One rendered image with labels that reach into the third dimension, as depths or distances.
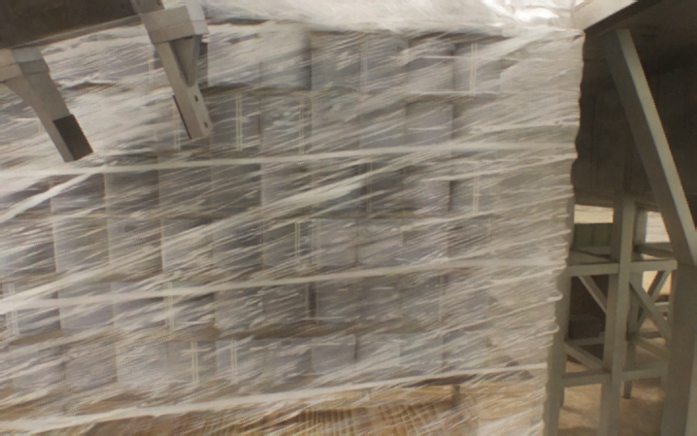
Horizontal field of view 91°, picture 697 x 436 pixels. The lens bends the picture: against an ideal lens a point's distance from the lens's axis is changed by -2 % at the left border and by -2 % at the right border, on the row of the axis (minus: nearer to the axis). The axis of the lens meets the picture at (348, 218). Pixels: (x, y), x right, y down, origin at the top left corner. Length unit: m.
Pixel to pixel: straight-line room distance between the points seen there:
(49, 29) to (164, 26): 0.09
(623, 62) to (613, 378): 0.96
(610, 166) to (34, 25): 0.97
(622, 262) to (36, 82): 1.28
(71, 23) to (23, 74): 0.08
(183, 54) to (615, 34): 0.56
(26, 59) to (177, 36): 0.15
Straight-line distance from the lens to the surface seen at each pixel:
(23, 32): 0.40
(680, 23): 0.79
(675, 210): 0.72
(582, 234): 1.46
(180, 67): 0.35
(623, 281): 1.28
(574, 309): 1.86
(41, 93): 0.43
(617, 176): 0.96
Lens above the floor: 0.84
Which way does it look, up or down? 6 degrees down
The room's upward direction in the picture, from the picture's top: 1 degrees counter-clockwise
